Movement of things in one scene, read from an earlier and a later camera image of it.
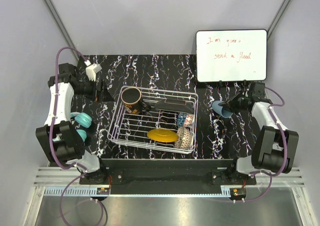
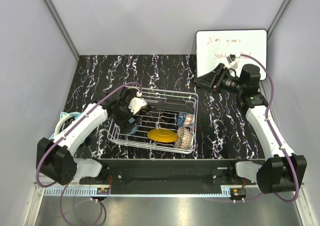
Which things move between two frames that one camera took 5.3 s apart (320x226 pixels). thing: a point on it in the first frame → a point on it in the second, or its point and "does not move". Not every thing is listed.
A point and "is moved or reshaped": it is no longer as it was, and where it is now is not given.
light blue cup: (222, 110) → (132, 130)
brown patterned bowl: (185, 140) does not move
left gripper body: (87, 88) → (122, 118)
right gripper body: (242, 101) → (229, 83)
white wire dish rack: (157, 118) does not move
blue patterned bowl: (184, 119) does not move
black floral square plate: (176, 105) does not move
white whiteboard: (231, 55) does not move
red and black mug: (132, 100) is moved or reshaped
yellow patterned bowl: (162, 135) does not move
